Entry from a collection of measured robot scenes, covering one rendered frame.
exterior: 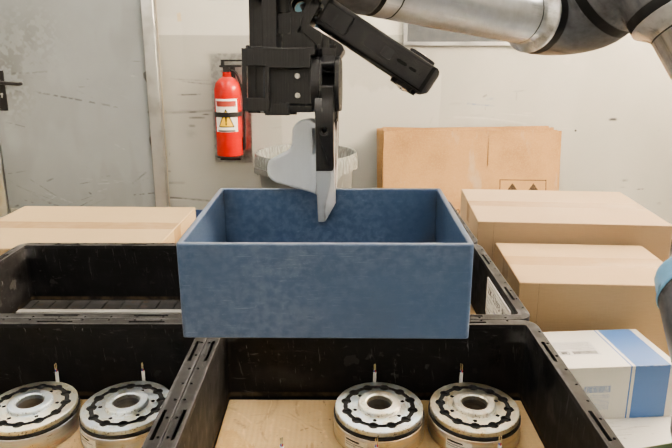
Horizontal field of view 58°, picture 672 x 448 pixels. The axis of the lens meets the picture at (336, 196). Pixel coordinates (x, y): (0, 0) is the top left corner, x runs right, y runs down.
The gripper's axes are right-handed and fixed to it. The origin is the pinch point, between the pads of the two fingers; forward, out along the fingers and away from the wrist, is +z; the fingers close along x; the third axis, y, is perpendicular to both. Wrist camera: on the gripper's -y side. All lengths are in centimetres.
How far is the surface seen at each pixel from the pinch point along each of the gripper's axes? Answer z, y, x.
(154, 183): 38, 129, -306
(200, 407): 21.1, 13.3, -2.1
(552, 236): 18, -42, -74
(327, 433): 28.3, 1.0, -10.5
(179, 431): 19.7, 13.1, 4.9
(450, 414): 25.1, -12.9, -9.9
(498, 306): 19.3, -22.1, -30.2
